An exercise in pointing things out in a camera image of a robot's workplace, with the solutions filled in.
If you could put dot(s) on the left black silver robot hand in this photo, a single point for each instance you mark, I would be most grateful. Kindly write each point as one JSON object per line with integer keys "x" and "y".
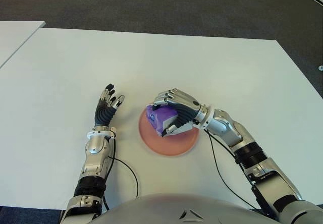
{"x": 104, "y": 115}

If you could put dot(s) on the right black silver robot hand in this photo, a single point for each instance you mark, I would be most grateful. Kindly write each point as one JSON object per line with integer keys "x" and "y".
{"x": 185, "y": 103}

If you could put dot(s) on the purple tissue paper pack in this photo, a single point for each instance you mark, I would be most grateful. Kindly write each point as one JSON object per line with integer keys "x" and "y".
{"x": 164, "y": 115}

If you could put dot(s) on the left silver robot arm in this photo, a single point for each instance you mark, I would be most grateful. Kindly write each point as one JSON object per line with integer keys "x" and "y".
{"x": 94, "y": 158}

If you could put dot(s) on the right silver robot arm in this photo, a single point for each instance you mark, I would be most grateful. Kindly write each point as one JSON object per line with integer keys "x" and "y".
{"x": 227, "y": 128}

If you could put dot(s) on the pink round plate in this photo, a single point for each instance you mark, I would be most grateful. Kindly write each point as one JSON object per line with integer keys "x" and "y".
{"x": 176, "y": 145}

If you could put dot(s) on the silver robot torso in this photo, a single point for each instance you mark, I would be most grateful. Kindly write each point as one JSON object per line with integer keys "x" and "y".
{"x": 176, "y": 209}

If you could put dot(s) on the white neighbouring table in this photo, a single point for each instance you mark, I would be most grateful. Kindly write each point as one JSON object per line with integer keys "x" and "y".
{"x": 15, "y": 37}

